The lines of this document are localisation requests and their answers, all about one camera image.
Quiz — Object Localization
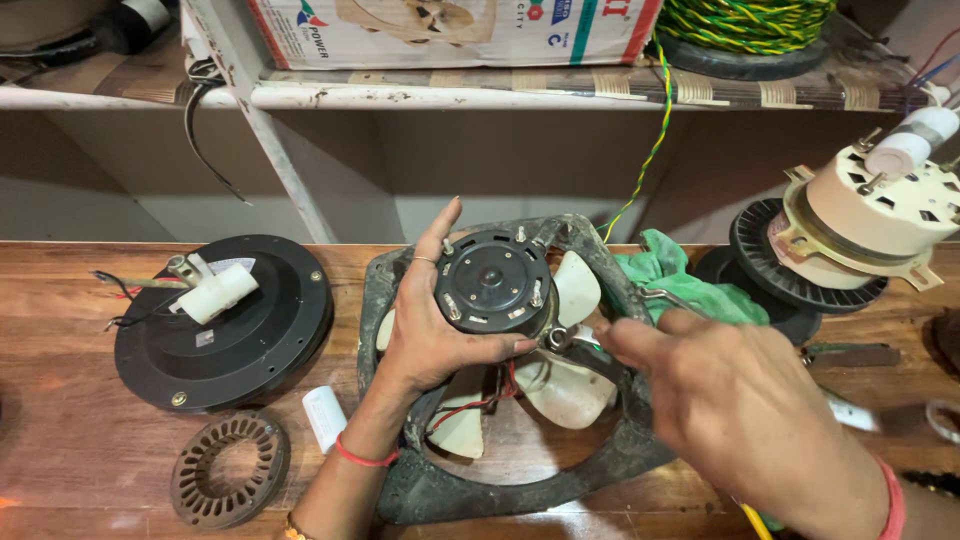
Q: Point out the green yellow wire spool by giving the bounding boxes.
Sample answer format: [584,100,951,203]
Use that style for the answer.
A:
[654,0,839,83]

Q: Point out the green cloth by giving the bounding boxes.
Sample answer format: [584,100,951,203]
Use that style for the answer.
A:
[609,228,771,329]

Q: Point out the yellow wire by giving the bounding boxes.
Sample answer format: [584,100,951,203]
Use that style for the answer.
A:
[738,501,786,540]

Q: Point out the dark green handled tool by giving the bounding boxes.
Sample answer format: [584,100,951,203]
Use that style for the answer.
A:
[799,342,903,369]

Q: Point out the black and white cylinder part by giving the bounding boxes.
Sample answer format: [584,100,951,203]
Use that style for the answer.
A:
[0,0,181,63]

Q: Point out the silver metal tool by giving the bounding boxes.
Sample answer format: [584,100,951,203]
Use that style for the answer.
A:
[639,285,706,318]

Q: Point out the dirty black exhaust fan frame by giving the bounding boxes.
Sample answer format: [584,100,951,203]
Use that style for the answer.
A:
[357,214,681,525]

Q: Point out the person's right hand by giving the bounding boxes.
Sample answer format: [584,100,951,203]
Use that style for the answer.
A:
[592,309,877,520]

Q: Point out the red fan motor wires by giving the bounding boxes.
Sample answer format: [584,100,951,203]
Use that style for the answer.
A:
[426,358,520,438]

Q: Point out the black exhaust fan motor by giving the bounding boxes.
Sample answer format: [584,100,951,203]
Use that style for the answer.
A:
[433,228,561,342]

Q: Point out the white tube capacitor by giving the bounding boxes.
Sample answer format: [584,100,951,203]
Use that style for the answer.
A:
[863,105,960,180]

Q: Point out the plain black round disc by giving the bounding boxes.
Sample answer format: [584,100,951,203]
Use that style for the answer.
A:
[692,245,825,347]

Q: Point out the metal fan shaft with wires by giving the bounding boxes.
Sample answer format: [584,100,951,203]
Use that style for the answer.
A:
[90,255,205,333]

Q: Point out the red and blue wires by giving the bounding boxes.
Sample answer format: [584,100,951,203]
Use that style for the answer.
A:
[902,27,960,108]

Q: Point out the black ribbed disc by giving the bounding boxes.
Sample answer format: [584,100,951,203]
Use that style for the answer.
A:
[728,197,891,315]

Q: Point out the small white cylinder capacitor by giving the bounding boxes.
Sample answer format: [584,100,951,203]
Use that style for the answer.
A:
[301,384,349,456]

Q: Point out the red thread wrist band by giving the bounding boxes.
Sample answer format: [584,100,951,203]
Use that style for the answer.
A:
[334,432,402,469]

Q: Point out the white capacitor with bracket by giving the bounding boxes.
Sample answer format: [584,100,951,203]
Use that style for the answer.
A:
[168,252,261,326]

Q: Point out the white painted shelf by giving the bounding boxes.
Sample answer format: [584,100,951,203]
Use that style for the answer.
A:
[0,0,960,246]

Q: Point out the cream plastic fan blades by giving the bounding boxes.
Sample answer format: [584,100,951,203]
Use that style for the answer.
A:
[375,249,621,461]

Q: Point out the black ridged object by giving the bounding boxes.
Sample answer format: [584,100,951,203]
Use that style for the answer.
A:
[898,469,960,501]

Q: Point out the white blurred tube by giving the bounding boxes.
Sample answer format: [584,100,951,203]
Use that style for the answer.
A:
[819,385,884,435]

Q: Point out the printed cardboard fan box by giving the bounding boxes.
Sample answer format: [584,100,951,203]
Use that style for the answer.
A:
[246,0,666,72]

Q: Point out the silver ring spanner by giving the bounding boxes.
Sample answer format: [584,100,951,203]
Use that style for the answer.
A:
[541,322,603,355]

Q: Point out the pale ring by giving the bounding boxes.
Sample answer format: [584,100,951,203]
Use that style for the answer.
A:
[924,399,960,447]

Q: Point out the dark brown round object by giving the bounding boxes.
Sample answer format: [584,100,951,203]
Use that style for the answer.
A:
[930,306,960,378]

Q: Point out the rusty stator lamination ring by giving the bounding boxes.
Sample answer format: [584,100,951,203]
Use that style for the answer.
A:
[169,409,292,531]

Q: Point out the person's left hand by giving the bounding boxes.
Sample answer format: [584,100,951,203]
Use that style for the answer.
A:
[375,196,541,400]

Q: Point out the green yellow twisted wire strand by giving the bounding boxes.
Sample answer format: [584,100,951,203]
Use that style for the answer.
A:
[597,33,675,246]

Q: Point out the black round ceiling fan motor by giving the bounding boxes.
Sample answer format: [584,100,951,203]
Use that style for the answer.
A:
[113,234,336,414]

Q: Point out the cream fan motor with brackets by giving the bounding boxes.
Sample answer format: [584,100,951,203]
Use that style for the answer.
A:
[765,129,960,294]

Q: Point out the red cloth wrist band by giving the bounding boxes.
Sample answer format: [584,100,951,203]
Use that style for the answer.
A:
[873,456,907,540]

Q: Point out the black hanging cable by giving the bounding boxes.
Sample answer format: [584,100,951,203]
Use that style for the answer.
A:
[183,57,254,208]

